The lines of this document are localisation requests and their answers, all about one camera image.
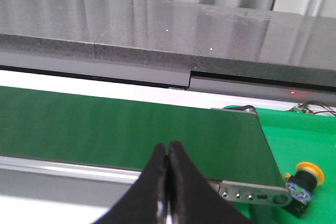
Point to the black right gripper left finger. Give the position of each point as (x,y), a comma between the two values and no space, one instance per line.
(145,201)

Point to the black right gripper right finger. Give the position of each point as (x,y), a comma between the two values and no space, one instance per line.
(192,199)

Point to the yellow mushroom push button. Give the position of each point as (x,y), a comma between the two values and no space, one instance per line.
(301,186)

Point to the green conveyor belt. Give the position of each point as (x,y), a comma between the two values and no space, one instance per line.
(100,131)

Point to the metal conveyor drive pulley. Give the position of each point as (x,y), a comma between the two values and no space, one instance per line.
(247,108)

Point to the green plastic tray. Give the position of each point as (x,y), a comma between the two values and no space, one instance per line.
(296,142)

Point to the dark granite counter slab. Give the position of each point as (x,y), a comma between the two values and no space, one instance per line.
(234,51)

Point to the aluminium conveyor frame rail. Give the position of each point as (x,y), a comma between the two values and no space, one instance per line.
(104,186)

